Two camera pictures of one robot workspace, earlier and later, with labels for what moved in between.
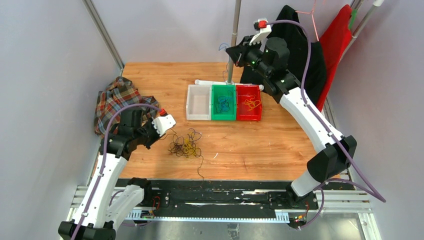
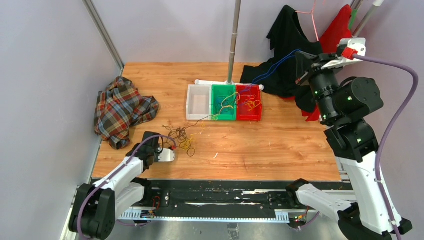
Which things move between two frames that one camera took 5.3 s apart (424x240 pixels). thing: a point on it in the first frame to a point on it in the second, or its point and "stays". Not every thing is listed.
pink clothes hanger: x=313 y=18 stays
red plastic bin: x=249 y=102 stays
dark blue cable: x=224 y=48 to x=273 y=67
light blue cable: x=223 y=104 stays
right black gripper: x=236 y=52 to x=304 y=61
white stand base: x=202 y=82 stays
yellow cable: x=252 y=104 to x=209 y=120
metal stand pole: x=236 y=21 stays
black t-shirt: x=296 y=38 stays
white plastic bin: x=198 y=106 stays
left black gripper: x=156 y=136 to x=157 y=155
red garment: x=333 y=43 stays
